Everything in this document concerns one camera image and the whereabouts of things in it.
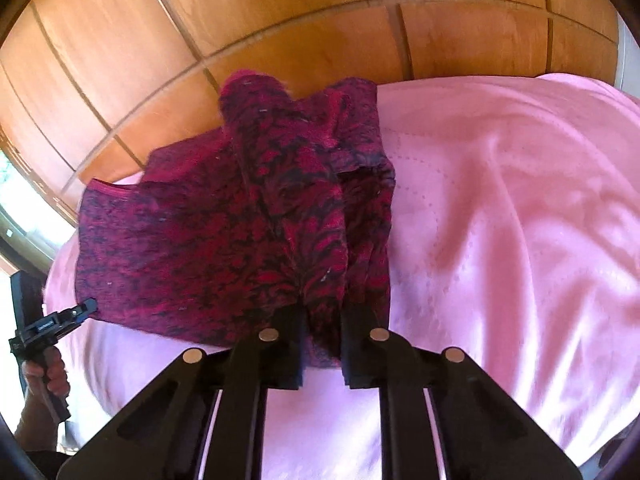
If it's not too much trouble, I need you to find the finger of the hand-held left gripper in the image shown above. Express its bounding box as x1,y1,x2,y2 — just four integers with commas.
36,298,99,337

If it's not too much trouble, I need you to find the person's left hand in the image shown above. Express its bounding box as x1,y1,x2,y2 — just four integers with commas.
21,344,70,411

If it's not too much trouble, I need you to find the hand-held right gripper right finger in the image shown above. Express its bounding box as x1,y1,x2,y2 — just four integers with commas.
340,305,583,480

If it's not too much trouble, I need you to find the glass window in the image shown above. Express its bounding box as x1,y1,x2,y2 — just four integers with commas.
0,150,76,271

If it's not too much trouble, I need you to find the pink bed sheet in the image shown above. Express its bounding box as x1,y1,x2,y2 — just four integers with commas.
42,72,640,480

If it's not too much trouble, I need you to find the red black floral garment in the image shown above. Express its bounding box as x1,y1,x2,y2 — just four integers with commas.
75,72,398,368

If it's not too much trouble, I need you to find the wooden panelled wardrobe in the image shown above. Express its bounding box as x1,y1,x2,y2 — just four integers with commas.
0,0,626,221

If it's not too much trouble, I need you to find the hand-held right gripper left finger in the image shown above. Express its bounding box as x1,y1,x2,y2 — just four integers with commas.
56,305,307,480

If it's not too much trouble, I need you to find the person's left forearm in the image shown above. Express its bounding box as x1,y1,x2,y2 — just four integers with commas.
13,385,63,453

